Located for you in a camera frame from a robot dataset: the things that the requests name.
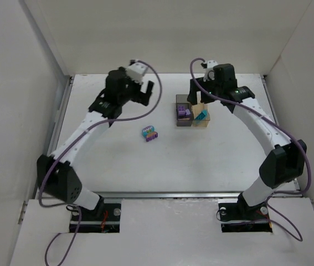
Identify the purple arch lego piece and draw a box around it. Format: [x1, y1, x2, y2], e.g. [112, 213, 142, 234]
[176, 104, 187, 117]

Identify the teal lego with purple arch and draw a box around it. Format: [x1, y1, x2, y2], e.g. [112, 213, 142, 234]
[194, 109, 209, 121]

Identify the teal purple lego stack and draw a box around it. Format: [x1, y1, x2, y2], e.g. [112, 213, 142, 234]
[141, 125, 158, 142]

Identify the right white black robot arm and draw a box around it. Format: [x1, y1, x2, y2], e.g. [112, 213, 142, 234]
[188, 58, 308, 209]

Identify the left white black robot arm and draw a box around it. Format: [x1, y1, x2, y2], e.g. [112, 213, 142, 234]
[37, 61, 154, 218]

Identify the grey transparent container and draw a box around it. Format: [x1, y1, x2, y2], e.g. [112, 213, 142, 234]
[175, 94, 194, 127]

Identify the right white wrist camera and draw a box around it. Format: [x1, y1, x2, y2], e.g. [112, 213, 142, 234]
[201, 60, 218, 81]

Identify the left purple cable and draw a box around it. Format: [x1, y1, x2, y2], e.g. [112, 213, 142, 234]
[38, 60, 163, 264]

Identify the purple cable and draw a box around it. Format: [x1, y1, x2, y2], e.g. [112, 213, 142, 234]
[189, 57, 311, 242]
[38, 60, 163, 264]

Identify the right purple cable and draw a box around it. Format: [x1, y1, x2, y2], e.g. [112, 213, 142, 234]
[189, 57, 311, 242]

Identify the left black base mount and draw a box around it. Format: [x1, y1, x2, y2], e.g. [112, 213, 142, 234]
[66, 203, 121, 233]

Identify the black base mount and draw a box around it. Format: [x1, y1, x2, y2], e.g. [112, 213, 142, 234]
[216, 195, 272, 233]
[66, 203, 121, 233]

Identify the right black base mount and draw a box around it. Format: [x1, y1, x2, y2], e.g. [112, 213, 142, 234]
[216, 195, 272, 233]

